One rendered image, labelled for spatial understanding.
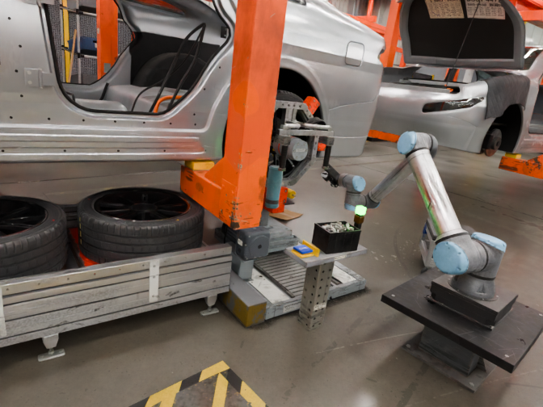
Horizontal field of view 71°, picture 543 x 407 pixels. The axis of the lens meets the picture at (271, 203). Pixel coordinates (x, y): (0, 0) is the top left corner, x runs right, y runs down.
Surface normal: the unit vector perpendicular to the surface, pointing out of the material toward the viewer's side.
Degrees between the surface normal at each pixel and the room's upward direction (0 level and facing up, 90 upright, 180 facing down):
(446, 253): 92
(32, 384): 0
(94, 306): 90
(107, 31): 90
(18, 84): 91
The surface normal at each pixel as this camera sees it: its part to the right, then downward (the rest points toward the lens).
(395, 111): -0.80, 0.05
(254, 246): 0.57, 0.33
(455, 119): -0.26, 0.26
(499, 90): 0.25, 0.29
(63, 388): 0.12, -0.94
